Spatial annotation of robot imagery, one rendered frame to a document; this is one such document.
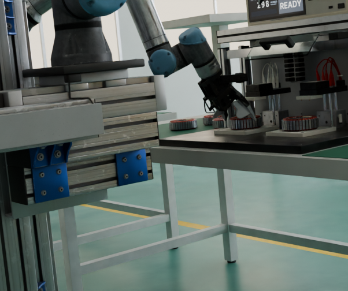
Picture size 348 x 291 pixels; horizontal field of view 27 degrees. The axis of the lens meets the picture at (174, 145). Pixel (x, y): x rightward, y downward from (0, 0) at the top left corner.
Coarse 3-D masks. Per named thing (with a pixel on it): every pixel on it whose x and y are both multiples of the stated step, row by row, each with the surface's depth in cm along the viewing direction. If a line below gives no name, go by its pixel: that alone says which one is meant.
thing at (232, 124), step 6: (228, 120) 238; (234, 120) 235; (240, 120) 234; (246, 120) 234; (252, 120) 234; (258, 120) 235; (234, 126) 235; (240, 126) 234; (246, 126) 234; (252, 126) 234; (258, 126) 236
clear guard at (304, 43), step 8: (320, 32) 196; (328, 32) 198; (336, 32) 203; (344, 32) 216; (296, 40) 201; (304, 40) 198; (312, 40) 196; (256, 48) 212; (272, 48) 206; (280, 48) 203; (288, 48) 201; (296, 48) 198; (304, 48) 196; (248, 56) 212; (256, 56) 209; (264, 56) 206; (272, 56) 204; (280, 56) 201; (288, 56) 199; (296, 56) 197
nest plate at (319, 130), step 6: (324, 126) 221; (330, 126) 220; (270, 132) 220; (276, 132) 218; (282, 132) 216; (288, 132) 215; (294, 132) 213; (300, 132) 212; (306, 132) 211; (312, 132) 212; (318, 132) 214; (324, 132) 215
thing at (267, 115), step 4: (264, 112) 248; (268, 112) 247; (276, 112) 244; (280, 112) 244; (284, 112) 245; (264, 116) 248; (268, 116) 247; (272, 116) 245; (276, 116) 244; (280, 116) 244; (284, 116) 245; (288, 116) 246; (264, 120) 249; (268, 120) 247; (272, 120) 246; (276, 120) 244; (280, 120) 244; (264, 124) 249; (268, 124) 247; (272, 124) 246; (276, 124) 244; (280, 124) 244
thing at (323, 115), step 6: (318, 114) 229; (324, 114) 227; (336, 114) 224; (342, 114) 226; (324, 120) 228; (330, 120) 226; (336, 120) 224; (342, 120) 226; (336, 126) 224; (342, 126) 226
